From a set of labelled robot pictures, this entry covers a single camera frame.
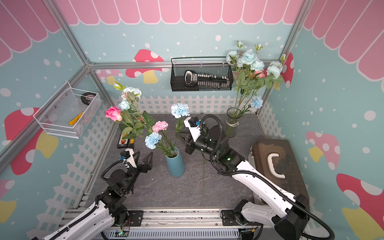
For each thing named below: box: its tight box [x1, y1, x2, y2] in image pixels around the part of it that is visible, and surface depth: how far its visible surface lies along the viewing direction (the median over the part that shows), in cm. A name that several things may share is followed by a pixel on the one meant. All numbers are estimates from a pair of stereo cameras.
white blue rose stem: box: [114, 81, 155, 134], surface depth 61 cm
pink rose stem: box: [105, 106, 143, 139], surface depth 54 cm
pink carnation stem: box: [152, 120, 177, 157], surface depth 69 cm
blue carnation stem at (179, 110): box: [171, 102, 190, 133], surface depth 54 cm
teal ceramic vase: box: [165, 147, 185, 178], surface depth 77 cm
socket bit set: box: [184, 70, 230, 88], surface depth 91 cm
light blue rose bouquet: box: [226, 40, 287, 118], surface depth 81 cm
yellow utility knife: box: [68, 111, 85, 126], surface depth 72 cm
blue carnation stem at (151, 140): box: [145, 132, 174, 157], surface depth 64 cm
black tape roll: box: [80, 92, 97, 105], surface depth 82 cm
